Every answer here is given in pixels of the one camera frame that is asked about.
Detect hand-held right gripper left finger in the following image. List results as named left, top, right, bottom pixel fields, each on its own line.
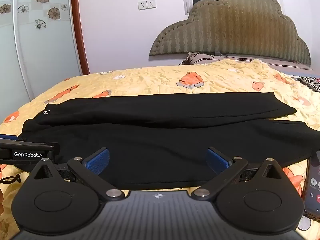
left=28, top=147, right=125, bottom=202

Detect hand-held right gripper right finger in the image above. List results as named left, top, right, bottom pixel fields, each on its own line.
left=194, top=147, right=286, bottom=202

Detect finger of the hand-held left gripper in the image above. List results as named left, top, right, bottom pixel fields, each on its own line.
left=0, top=134, right=55, bottom=148

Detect black pants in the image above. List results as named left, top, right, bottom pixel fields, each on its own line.
left=18, top=92, right=320, bottom=190

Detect yellow carrot print blanket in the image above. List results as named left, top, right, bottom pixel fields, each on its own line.
left=0, top=59, right=320, bottom=236

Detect flower pattern wardrobe door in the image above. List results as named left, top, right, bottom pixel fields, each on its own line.
left=0, top=0, right=83, bottom=123

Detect black smartphone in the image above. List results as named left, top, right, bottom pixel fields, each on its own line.
left=301, top=149, right=320, bottom=225

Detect grey-brown pillow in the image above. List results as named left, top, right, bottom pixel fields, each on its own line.
left=179, top=52, right=313, bottom=71

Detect black-white striped cloth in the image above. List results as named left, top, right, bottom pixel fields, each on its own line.
left=297, top=76, right=320, bottom=92

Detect olive padded headboard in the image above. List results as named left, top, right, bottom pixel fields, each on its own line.
left=149, top=0, right=312, bottom=65

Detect black cord loop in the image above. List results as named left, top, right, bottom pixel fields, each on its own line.
left=0, top=174, right=23, bottom=184

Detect thin black cable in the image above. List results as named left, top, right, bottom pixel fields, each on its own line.
left=194, top=51, right=228, bottom=57

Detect brown wooden door frame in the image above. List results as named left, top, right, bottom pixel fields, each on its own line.
left=70, top=0, right=90, bottom=75

